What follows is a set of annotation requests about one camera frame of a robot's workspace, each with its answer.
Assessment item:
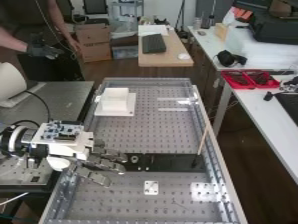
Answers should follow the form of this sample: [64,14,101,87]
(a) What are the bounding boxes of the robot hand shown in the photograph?
[21,119,131,188]

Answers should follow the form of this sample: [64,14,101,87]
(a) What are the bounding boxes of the small white box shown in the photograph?
[93,86,139,118]

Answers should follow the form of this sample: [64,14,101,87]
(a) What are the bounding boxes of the small white square plate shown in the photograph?
[143,180,161,196]

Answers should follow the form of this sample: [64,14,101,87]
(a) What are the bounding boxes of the black plate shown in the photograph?
[119,152,208,173]

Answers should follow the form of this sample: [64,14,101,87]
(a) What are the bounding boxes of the cardboard box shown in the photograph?
[73,23,113,64]

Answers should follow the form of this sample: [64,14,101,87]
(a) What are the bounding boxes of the thin stick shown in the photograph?
[192,114,213,168]

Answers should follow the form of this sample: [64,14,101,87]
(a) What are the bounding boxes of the clear box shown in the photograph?
[39,77,250,224]

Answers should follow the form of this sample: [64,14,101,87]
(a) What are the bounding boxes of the person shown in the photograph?
[0,0,84,82]

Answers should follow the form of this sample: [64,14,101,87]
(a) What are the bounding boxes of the wooden desk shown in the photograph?
[137,24,196,69]

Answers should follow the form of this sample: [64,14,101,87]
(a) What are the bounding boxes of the black keyboard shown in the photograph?
[141,32,168,55]
[274,92,298,126]

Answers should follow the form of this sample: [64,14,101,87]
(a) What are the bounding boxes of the red tray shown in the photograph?
[220,70,257,90]
[245,69,282,89]

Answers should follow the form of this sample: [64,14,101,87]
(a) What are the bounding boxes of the white desk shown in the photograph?
[188,19,298,73]
[212,74,298,186]

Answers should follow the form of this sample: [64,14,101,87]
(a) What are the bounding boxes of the black headphones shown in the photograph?
[216,49,249,67]

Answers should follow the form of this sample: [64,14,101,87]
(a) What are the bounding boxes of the black cable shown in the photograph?
[24,89,52,124]

